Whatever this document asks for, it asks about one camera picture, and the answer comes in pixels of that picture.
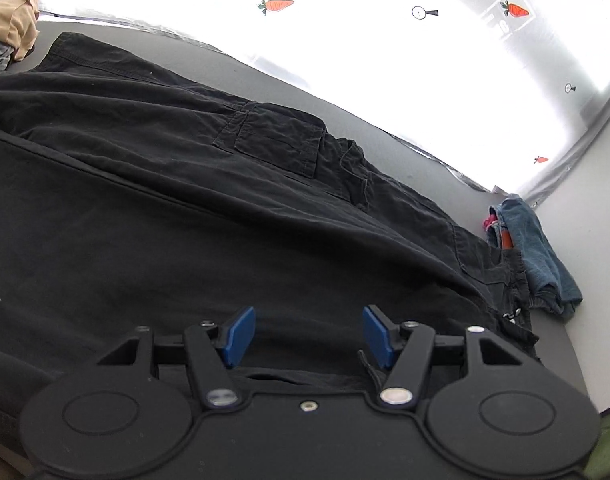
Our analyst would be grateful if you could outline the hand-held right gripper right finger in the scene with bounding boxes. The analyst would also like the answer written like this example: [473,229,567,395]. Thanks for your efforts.
[362,304,542,406]

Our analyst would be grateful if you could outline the black cargo pants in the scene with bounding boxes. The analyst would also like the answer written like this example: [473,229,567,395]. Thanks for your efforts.
[0,31,542,441]

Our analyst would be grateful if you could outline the printed white sheet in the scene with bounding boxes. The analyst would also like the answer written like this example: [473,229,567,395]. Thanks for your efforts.
[34,0,610,207]

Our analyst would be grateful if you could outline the green fabric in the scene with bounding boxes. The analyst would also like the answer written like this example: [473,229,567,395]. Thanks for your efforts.
[582,411,610,480]

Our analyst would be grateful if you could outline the folded blue jeans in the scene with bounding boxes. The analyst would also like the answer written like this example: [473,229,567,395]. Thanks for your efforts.
[487,193,584,319]

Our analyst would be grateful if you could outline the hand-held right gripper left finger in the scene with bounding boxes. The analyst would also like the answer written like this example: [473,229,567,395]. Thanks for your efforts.
[97,305,258,409]

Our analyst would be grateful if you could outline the beige garment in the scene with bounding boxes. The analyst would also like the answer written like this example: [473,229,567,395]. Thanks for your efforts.
[0,0,41,61]

